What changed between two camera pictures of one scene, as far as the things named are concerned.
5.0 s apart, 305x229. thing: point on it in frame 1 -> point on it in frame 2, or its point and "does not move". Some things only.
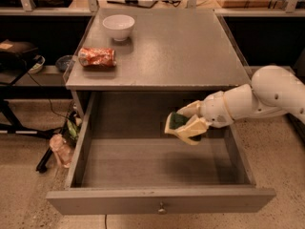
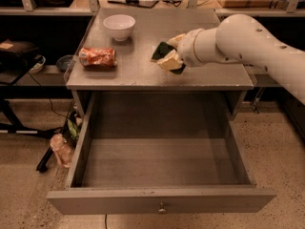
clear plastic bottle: (61, 150) does not move
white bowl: (118, 26) does not move
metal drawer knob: (162, 211) does not move
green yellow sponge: (174, 120) -> (168, 57)
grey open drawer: (128, 162) does not move
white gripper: (213, 109) -> (188, 51)
